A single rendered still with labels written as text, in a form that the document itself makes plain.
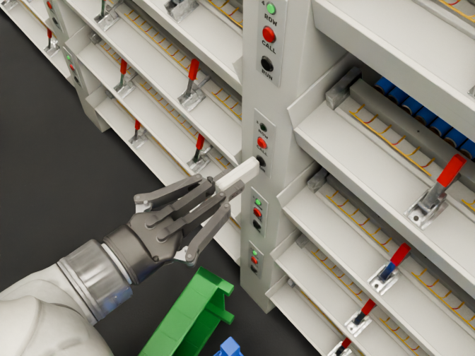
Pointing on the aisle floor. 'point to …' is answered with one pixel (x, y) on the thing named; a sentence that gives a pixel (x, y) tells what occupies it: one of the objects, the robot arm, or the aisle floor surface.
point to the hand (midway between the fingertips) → (237, 177)
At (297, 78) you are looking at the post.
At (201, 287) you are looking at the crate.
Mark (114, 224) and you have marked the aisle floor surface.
